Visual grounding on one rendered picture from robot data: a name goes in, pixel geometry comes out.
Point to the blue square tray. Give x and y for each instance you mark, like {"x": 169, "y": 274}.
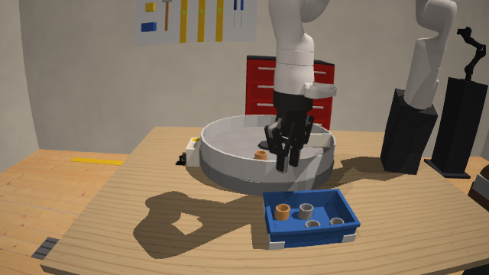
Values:
{"x": 292, "y": 233}

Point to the bronze bushing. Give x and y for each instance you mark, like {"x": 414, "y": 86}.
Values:
{"x": 260, "y": 155}
{"x": 282, "y": 212}

